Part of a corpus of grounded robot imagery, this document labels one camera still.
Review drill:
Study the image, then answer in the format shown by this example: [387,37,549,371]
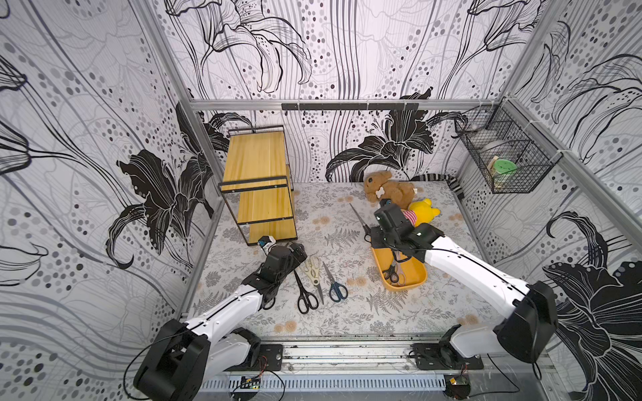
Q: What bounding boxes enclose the yellow plush toy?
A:
[401,199,441,227]

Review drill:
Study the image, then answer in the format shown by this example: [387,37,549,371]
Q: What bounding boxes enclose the striped plush tail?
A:
[411,173,465,201]

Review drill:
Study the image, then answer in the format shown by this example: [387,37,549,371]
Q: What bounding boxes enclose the wooden two-tier shelf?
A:
[218,125,298,246]

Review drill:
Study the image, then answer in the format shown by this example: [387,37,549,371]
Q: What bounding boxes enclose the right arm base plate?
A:
[408,324,484,372]

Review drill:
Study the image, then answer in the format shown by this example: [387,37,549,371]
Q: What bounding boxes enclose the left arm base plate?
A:
[222,327,284,372]

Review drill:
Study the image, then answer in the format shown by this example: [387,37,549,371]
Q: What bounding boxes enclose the green lidded container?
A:
[490,159,518,186]

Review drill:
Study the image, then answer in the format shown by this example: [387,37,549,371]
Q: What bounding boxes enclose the brown teddy bear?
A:
[364,171,417,209]

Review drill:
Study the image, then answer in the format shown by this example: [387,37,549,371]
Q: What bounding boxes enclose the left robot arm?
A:
[123,242,307,400]

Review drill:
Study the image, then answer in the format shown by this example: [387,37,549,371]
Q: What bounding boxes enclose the white cable duct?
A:
[199,374,446,394]

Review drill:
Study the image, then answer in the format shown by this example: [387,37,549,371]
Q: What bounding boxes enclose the small black scissors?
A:
[349,204,371,243]

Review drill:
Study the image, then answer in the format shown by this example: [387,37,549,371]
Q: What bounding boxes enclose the floral table mat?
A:
[187,181,503,338]

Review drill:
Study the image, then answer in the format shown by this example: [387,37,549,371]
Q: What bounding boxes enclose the beige scissors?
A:
[303,256,324,304]

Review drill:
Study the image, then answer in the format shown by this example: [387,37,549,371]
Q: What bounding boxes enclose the small circuit board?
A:
[239,376,262,391]

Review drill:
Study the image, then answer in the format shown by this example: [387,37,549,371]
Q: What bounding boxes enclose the black wall rail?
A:
[281,102,419,111]

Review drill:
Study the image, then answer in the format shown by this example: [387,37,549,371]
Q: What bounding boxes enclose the black wire basket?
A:
[455,105,563,197]

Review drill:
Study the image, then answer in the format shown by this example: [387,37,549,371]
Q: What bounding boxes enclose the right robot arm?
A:
[370,200,558,367]

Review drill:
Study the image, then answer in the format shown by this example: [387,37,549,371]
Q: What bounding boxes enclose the orange storage box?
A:
[371,248,427,292]

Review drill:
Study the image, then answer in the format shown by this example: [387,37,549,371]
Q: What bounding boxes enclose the blue handled scissors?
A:
[322,262,349,303]

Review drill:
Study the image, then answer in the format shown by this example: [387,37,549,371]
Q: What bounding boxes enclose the long black scissors left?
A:
[261,295,275,310]

